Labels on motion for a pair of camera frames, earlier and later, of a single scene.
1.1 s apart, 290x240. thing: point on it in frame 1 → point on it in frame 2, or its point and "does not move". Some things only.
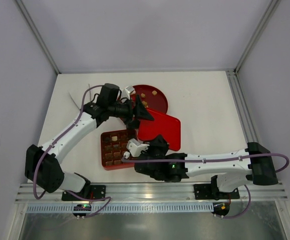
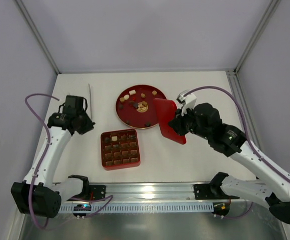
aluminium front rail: (148, 192) does not move
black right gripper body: (153, 149) → (181, 122)
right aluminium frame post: (273, 5) does not move
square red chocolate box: (114, 145) does not move
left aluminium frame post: (38, 36) does not move
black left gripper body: (134, 113) → (85, 124)
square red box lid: (169, 127) → (165, 109)
